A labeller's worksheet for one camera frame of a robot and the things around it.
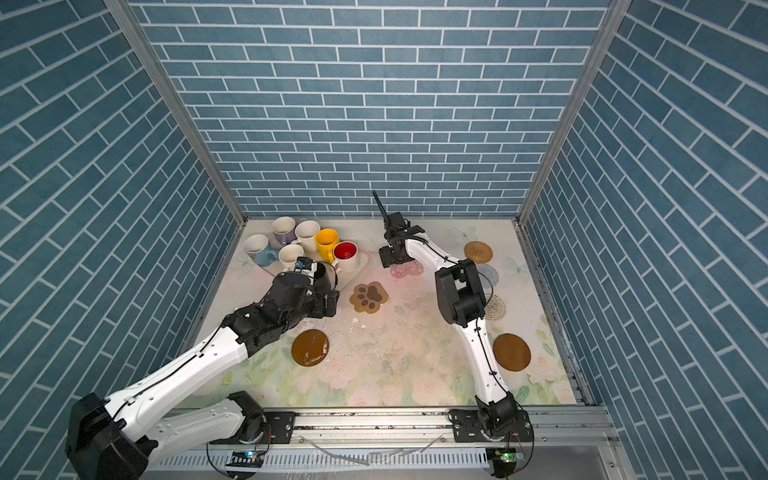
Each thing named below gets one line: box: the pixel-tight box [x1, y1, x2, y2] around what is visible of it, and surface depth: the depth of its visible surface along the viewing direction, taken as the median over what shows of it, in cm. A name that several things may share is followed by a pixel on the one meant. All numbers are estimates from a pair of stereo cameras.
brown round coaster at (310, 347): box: [291, 329, 330, 367], surface depth 88 cm
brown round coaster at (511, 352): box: [493, 333, 531, 372], surface depth 88 cm
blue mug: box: [243, 234, 277, 267], surface depth 101 cm
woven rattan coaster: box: [464, 241, 493, 264], surface depth 114 cm
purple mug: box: [272, 216, 297, 246], surface depth 108 cm
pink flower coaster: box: [390, 260, 424, 279], surface depth 107 cm
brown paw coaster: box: [349, 282, 389, 314], surface depth 100 cm
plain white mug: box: [278, 244, 304, 272], surface depth 100 cm
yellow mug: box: [315, 228, 340, 263], surface depth 104 cm
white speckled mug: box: [292, 220, 321, 253], surface depth 107 cm
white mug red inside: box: [331, 240, 359, 273], surface depth 104 cm
